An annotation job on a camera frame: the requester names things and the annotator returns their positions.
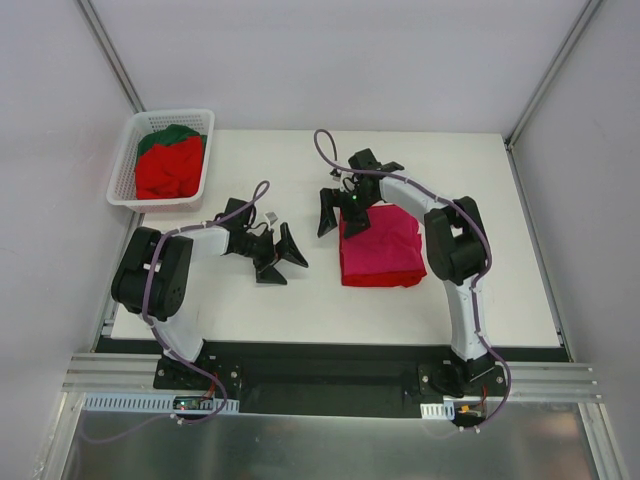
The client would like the pink t shirt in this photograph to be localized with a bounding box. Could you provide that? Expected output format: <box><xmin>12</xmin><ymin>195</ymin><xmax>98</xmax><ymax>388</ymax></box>
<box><xmin>339</xmin><ymin>205</ymin><xmax>427</xmax><ymax>275</ymax></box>

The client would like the red t shirt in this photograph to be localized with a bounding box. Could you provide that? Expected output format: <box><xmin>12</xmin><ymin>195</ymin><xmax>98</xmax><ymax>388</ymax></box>
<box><xmin>341</xmin><ymin>269</ymin><xmax>427</xmax><ymax>288</ymax></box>
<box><xmin>134</xmin><ymin>136</ymin><xmax>205</xmax><ymax>200</ymax></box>

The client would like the white perforated plastic basket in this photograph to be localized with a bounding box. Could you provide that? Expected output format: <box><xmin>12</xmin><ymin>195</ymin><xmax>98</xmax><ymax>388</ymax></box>
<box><xmin>106</xmin><ymin>108</ymin><xmax>216</xmax><ymax>214</ymax></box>

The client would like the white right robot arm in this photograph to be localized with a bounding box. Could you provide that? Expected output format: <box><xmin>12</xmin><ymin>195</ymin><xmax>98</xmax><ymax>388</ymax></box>
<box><xmin>317</xmin><ymin>149</ymin><xmax>495</xmax><ymax>395</ymax></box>

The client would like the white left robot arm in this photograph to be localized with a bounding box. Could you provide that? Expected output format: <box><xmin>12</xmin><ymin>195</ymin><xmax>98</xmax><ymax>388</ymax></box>
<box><xmin>111</xmin><ymin>198</ymin><xmax>308</xmax><ymax>389</ymax></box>

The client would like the red t shirt in basket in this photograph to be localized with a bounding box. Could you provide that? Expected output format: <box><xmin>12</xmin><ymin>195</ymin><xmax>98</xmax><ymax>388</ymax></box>
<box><xmin>134</xmin><ymin>136</ymin><xmax>205</xmax><ymax>200</ymax></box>

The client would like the green t shirt in basket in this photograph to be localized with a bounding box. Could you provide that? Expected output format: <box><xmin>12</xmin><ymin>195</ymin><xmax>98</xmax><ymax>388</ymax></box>
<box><xmin>137</xmin><ymin>124</ymin><xmax>207</xmax><ymax>158</ymax></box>

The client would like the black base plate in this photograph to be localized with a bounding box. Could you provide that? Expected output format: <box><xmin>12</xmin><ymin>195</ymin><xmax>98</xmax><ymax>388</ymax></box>
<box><xmin>100</xmin><ymin>338</ymin><xmax>521</xmax><ymax>418</ymax></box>

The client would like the left aluminium frame post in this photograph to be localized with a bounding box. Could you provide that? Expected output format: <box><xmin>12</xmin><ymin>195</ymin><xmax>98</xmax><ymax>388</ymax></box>
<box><xmin>74</xmin><ymin>0</ymin><xmax>147</xmax><ymax>114</ymax></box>

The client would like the aluminium frame post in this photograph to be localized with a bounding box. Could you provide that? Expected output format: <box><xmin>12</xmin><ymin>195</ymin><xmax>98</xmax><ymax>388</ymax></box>
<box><xmin>74</xmin><ymin>0</ymin><xmax>147</xmax><ymax>114</ymax></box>
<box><xmin>505</xmin><ymin>0</ymin><xmax>606</xmax><ymax>152</ymax></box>

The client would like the right aluminium frame post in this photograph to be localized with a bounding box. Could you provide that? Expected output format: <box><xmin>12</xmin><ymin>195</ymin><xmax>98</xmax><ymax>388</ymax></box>
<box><xmin>505</xmin><ymin>0</ymin><xmax>606</xmax><ymax>152</ymax></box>

